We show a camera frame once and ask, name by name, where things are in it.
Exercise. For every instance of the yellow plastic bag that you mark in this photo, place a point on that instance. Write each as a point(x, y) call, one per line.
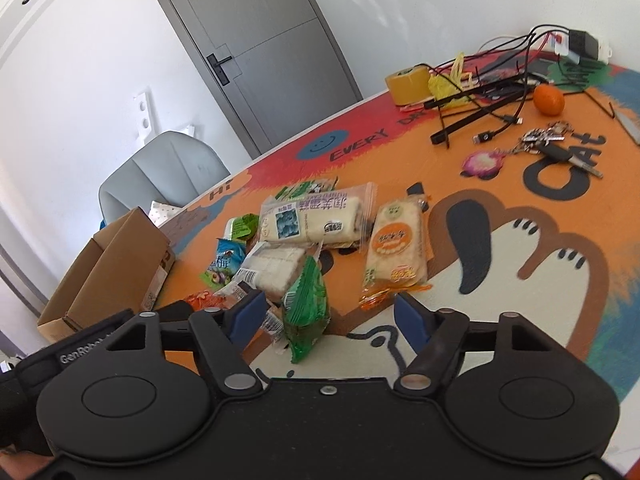
point(445, 87)

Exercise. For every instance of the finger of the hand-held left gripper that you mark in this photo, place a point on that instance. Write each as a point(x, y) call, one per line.
point(176, 311)

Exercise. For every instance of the grey metal blade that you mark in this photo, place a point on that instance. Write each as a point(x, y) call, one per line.
point(629, 125)

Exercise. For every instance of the clear white pastry packet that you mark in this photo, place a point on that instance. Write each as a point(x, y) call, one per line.
point(272, 265)

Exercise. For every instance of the person's left hand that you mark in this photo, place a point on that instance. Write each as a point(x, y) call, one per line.
point(17, 465)

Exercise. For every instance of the clear barcode snack packet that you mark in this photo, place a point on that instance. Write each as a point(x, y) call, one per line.
point(272, 322)

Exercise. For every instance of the white power strip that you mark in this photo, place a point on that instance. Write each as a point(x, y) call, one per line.
point(605, 51)

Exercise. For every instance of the small green snack packet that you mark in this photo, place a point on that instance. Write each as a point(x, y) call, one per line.
point(242, 226)

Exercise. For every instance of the white patterned cushion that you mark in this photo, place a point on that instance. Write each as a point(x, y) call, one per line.
point(162, 212)

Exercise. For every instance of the brown tape roll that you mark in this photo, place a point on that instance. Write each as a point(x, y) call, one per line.
point(407, 85)

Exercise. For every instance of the grey door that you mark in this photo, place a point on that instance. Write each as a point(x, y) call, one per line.
point(270, 60)

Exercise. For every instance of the black folding stand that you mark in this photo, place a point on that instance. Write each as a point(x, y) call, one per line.
point(480, 117)

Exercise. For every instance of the orange rice cracker packet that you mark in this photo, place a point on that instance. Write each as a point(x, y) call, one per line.
point(396, 245)

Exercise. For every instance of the green and white snack packet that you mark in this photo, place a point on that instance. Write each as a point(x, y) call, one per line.
point(302, 190)

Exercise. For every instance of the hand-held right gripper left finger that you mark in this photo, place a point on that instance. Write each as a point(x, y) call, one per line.
point(250, 312)

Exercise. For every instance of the red orange snack packet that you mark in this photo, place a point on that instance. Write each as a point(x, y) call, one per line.
point(205, 301)

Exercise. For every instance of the brown cardboard box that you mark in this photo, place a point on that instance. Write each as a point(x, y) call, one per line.
point(107, 270)

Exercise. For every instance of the black charger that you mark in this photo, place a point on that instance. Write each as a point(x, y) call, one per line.
point(582, 42)

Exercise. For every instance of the blue plum candy packet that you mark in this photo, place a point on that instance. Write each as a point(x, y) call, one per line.
point(225, 262)

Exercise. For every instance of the orange mandarin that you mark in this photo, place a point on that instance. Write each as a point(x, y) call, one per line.
point(548, 99)

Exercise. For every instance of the white board with holes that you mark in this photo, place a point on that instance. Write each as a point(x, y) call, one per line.
point(145, 115)

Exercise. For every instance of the wooden stick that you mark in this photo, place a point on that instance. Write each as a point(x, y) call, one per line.
point(412, 106)

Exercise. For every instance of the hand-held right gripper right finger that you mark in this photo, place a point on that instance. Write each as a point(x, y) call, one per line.
point(412, 322)

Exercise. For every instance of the large white blue-label snack packet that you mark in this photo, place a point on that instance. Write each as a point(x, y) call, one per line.
point(320, 217)

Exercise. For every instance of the grey chair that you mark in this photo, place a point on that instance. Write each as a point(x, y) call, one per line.
point(160, 170)

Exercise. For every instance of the colourful cartoon table mat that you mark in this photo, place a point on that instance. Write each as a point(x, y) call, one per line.
point(500, 280)

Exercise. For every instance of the bunch of keys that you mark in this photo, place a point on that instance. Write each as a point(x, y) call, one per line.
point(550, 145)

